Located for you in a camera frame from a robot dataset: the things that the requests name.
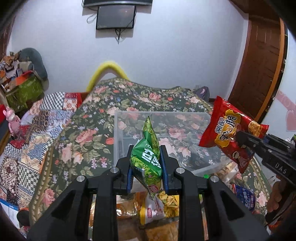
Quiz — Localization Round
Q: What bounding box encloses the red noodle snack bag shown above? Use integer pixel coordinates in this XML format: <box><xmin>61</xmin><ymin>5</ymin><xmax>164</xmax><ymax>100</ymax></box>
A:
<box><xmin>199</xmin><ymin>96</ymin><xmax>269</xmax><ymax>174</ymax></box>

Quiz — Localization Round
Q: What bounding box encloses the orange label rice cake pack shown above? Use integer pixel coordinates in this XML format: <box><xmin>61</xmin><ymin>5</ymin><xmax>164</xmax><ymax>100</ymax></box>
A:
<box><xmin>89</xmin><ymin>192</ymin><xmax>142</xmax><ymax>227</ymax></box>

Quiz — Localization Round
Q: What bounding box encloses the large black wall television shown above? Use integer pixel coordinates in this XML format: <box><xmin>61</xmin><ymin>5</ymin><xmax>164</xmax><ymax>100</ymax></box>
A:
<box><xmin>82</xmin><ymin>0</ymin><xmax>153</xmax><ymax>7</ymax></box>

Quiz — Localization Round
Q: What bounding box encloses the patchwork quilt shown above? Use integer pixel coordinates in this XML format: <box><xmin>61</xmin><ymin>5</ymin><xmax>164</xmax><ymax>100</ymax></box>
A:
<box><xmin>1</xmin><ymin>92</ymin><xmax>83</xmax><ymax>209</ymax></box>

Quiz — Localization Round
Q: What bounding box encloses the yellow mixed snack bag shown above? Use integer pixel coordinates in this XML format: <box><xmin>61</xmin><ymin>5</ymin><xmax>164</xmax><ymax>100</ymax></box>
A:
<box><xmin>139</xmin><ymin>191</ymin><xmax>180</xmax><ymax>225</ymax></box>

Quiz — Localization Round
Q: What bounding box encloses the floral green bedspread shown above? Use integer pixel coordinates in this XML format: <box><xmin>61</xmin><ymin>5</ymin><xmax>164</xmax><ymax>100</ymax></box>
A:
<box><xmin>30</xmin><ymin>78</ymin><xmax>271</xmax><ymax>223</ymax></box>

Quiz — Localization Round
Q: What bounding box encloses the pink toy figure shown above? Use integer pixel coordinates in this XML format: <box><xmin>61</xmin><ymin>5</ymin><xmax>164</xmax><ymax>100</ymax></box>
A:
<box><xmin>3</xmin><ymin>106</ymin><xmax>21</xmax><ymax>136</ymax></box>

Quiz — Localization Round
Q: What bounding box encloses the small black wall monitor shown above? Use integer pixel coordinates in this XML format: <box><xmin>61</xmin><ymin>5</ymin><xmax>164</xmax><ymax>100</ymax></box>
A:
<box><xmin>96</xmin><ymin>4</ymin><xmax>137</xmax><ymax>30</ymax></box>

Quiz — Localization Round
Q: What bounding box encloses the green snack bag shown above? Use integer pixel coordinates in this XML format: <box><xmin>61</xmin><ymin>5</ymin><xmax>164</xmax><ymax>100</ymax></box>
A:
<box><xmin>130</xmin><ymin>117</ymin><xmax>162</xmax><ymax>197</ymax></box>

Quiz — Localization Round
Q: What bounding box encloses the grey plush toy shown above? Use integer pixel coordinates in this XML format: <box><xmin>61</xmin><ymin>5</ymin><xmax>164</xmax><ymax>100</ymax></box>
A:
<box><xmin>19</xmin><ymin>48</ymin><xmax>48</xmax><ymax>81</ymax></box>

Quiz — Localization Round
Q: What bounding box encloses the clear plastic storage box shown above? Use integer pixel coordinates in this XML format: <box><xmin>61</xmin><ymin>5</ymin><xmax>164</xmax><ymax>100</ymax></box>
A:
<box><xmin>113</xmin><ymin>110</ymin><xmax>231</xmax><ymax>176</ymax></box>

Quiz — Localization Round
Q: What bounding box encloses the brown wooden door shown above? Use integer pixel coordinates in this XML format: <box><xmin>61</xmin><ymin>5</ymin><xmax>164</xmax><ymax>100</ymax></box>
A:
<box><xmin>228</xmin><ymin>16</ymin><xmax>287</xmax><ymax>123</ymax></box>

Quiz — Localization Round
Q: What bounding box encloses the person's right hand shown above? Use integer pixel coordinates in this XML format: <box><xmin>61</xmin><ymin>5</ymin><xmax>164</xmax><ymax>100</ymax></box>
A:
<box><xmin>266</xmin><ymin>175</ymin><xmax>287</xmax><ymax>212</ymax></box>

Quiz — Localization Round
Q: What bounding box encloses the blue snack packet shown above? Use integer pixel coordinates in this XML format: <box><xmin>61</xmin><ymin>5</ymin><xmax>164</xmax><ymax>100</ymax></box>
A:
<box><xmin>232</xmin><ymin>184</ymin><xmax>256</xmax><ymax>212</ymax></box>

